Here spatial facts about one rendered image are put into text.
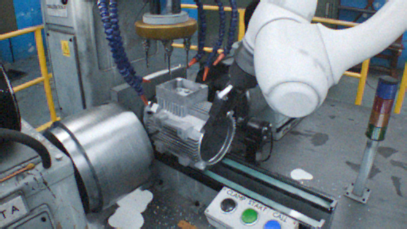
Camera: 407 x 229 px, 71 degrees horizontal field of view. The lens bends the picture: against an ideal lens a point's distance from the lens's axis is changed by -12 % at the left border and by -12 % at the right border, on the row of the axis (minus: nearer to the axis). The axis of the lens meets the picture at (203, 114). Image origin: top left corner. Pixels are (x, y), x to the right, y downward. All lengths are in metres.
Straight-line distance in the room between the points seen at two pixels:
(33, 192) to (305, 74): 0.50
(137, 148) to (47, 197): 0.25
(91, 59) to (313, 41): 0.71
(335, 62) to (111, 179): 0.52
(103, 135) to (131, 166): 0.10
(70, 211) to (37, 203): 0.08
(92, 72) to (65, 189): 0.47
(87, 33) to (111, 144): 0.40
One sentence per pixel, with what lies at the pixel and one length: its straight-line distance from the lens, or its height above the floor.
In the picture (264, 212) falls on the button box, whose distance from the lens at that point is 0.61.
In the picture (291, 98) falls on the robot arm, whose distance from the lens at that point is 0.46.
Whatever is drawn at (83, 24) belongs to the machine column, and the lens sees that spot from 0.99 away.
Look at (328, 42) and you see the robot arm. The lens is 0.49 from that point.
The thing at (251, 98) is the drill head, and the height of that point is 1.06.
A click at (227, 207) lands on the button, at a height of 1.07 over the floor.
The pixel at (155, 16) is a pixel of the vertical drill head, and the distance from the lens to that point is 0.89.
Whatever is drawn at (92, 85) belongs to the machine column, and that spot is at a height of 1.14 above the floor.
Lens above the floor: 1.49
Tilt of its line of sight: 26 degrees down
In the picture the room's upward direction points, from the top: straight up
